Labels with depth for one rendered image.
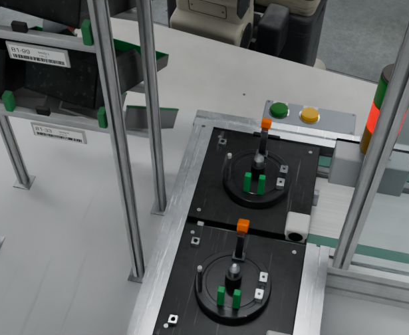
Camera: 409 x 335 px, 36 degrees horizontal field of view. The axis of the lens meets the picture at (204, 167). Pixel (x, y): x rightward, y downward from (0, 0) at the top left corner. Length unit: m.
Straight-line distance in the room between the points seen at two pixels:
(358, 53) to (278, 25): 1.16
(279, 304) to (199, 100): 0.65
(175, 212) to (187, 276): 0.16
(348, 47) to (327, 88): 1.49
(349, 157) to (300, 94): 0.65
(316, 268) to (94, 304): 0.44
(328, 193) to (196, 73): 0.53
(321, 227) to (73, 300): 0.53
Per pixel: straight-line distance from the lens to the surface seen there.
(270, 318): 1.16
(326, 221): 1.35
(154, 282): 1.21
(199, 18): 1.96
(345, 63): 3.08
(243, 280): 1.17
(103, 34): 0.83
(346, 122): 1.47
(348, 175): 1.06
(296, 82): 1.69
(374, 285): 1.28
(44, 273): 1.36
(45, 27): 1.24
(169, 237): 1.26
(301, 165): 1.36
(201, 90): 1.65
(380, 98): 0.93
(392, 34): 3.30
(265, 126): 1.29
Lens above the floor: 2.02
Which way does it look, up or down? 51 degrees down
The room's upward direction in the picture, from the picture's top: straight up
